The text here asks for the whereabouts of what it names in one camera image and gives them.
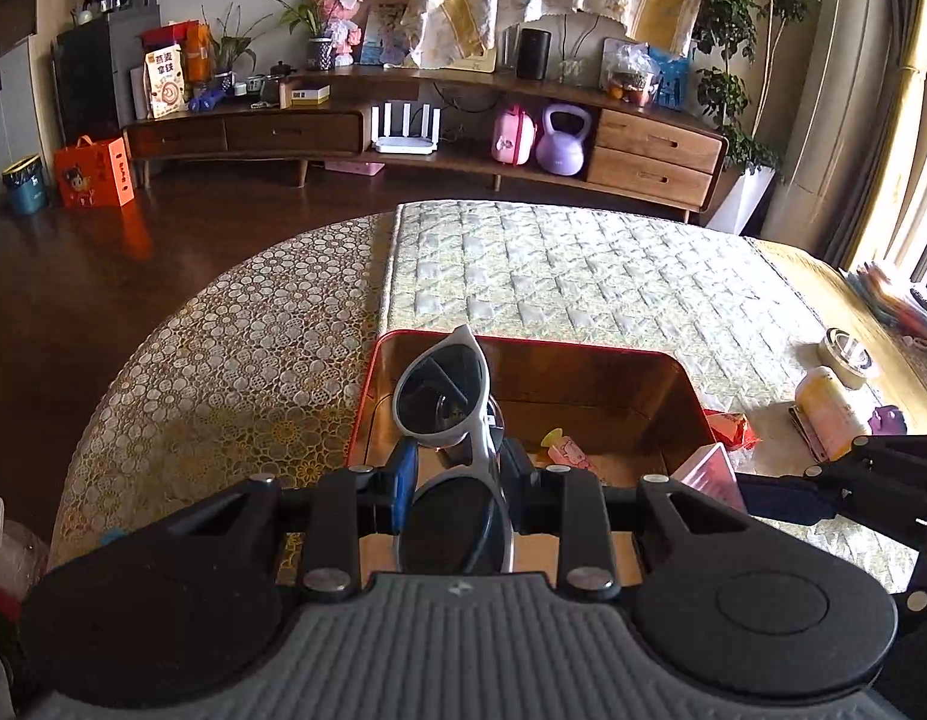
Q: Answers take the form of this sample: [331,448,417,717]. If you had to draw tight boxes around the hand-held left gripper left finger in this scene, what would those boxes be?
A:
[167,441,421,602]

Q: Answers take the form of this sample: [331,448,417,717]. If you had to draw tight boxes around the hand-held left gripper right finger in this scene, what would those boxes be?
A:
[500,441,745,601]

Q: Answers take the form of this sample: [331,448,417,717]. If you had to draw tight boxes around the white frame sunglasses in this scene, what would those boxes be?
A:
[392,325,517,575]

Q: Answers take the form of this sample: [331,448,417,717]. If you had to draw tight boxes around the dark blue case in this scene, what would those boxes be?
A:
[735,471,839,527]

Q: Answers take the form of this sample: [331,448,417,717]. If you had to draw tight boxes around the red tin box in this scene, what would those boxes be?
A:
[350,330,723,590]

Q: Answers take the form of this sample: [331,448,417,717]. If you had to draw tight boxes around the pink and yellow toy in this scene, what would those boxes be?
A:
[538,427,608,482]

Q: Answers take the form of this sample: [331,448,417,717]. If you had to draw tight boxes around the white and yellow bottle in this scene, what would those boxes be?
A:
[795,366,873,462]

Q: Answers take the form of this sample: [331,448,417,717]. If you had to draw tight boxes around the round metal ashtray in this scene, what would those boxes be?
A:
[817,328,880,391]

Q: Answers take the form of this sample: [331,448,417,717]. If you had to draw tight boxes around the red snack packet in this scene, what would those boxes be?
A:
[701,409,762,452]

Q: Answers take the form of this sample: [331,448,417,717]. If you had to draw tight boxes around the stack of colourful folders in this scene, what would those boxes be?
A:
[845,261,927,346]

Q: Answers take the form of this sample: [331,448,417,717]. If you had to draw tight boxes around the pink striped box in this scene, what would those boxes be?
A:
[669,442,749,515]

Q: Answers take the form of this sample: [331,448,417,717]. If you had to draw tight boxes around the lace circle tablecloth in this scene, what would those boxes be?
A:
[49,211,400,586]

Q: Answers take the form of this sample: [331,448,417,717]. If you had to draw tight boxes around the quilted cream mat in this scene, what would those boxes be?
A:
[377,201,918,595]

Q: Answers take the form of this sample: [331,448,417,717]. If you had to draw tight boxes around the white planter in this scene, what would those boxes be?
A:
[704,163,778,237]

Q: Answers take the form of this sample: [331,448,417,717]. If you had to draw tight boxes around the white router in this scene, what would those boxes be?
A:
[369,101,443,155]

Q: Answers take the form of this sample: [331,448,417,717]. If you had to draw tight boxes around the purple kettlebell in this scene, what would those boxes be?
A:
[536,103,592,178]

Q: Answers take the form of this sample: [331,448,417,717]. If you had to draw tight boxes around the pink toy case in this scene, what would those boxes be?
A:
[491,106,539,166]

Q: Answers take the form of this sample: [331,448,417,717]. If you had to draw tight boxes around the wooden TV cabinet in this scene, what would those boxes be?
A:
[122,64,730,224]

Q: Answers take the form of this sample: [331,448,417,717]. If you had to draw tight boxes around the beige curtain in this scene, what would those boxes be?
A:
[763,0,927,271]

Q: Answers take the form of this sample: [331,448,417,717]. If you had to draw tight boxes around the white and yellow box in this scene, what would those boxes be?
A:
[279,82,331,108]

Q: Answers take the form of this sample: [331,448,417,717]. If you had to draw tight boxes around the clear plastic bottle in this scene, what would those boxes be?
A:
[0,495,52,620]

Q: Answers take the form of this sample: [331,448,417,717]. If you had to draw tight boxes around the plastic bag of fruit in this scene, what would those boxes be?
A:
[602,41,663,107]

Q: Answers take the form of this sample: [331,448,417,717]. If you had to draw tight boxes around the orange gift box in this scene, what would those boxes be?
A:
[53,136,136,209]

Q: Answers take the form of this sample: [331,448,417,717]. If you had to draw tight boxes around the plant in patterned pot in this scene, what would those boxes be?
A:
[272,0,337,72]

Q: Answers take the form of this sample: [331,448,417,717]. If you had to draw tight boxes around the black speaker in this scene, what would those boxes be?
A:
[517,28,552,81]

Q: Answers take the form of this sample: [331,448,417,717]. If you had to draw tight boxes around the blue picture book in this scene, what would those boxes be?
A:
[360,4,408,66]

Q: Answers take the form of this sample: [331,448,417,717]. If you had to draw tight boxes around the small potted plant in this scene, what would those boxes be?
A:
[208,4,273,95]

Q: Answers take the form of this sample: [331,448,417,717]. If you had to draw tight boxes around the pink doll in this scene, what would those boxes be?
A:
[311,0,368,68]

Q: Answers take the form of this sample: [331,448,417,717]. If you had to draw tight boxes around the white and orange cereal bag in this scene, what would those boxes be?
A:
[144,45,188,119]

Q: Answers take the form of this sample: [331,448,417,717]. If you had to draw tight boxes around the green potted tree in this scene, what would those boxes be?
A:
[692,0,824,173]

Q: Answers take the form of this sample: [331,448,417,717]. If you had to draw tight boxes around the orange bottle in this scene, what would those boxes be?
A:
[185,22,213,83]

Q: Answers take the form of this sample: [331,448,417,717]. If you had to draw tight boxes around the teal bucket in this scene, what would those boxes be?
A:
[2,155,52,215]

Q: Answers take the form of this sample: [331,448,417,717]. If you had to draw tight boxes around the black cabinet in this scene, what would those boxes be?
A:
[52,6,163,143]

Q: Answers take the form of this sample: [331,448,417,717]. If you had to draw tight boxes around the red paper bag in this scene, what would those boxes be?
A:
[139,24,190,53]

